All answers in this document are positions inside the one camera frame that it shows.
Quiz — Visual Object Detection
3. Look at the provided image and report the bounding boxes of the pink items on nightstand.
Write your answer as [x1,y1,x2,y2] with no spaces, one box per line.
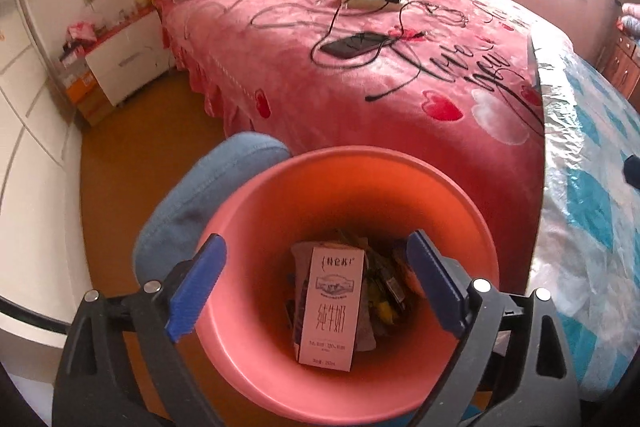
[66,21,99,46]

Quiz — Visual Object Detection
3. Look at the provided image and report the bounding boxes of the pink plastic bin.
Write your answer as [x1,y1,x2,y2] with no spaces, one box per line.
[194,146,502,426]

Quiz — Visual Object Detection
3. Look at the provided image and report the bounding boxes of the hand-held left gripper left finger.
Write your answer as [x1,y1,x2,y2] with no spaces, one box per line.
[52,233,228,427]

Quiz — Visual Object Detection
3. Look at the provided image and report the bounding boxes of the blue stool cushion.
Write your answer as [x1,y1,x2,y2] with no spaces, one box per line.
[132,132,294,289]

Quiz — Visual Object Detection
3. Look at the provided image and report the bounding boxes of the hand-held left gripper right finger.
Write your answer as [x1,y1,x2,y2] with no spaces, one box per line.
[406,230,583,427]

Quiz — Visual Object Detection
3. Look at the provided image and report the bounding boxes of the brown wooden cabinet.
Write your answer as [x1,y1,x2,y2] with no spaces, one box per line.
[596,22,640,108]

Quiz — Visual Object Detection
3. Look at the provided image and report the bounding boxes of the folded blankets stack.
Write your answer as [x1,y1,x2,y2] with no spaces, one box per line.
[614,1,640,44]

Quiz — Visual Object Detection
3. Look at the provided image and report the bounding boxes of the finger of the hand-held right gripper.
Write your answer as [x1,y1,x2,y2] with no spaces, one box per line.
[621,151,640,188]

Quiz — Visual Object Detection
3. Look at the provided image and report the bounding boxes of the black cable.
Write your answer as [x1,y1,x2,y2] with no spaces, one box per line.
[309,0,437,104]

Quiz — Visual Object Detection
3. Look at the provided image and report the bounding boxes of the white milk carton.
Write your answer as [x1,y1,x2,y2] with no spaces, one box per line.
[292,246,369,371]

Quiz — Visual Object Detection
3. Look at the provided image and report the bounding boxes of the white nightstand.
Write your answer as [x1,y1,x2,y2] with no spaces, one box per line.
[64,4,174,108]

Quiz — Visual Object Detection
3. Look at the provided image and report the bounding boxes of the orange box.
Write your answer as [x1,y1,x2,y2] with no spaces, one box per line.
[64,71,109,126]

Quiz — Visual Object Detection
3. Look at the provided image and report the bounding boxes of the white power strip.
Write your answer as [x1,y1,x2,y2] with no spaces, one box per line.
[344,0,404,14]

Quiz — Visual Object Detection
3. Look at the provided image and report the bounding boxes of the pink bed blanket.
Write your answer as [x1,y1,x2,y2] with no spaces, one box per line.
[159,0,574,289]

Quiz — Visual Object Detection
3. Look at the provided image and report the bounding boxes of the yellow red snack packet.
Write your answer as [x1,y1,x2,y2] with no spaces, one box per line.
[367,287,417,334]

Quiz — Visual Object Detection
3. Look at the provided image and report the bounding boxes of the black phone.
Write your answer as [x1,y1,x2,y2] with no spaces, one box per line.
[319,32,392,61]

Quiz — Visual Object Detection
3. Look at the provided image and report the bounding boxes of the white wardrobe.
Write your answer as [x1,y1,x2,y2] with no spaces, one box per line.
[0,0,87,334]

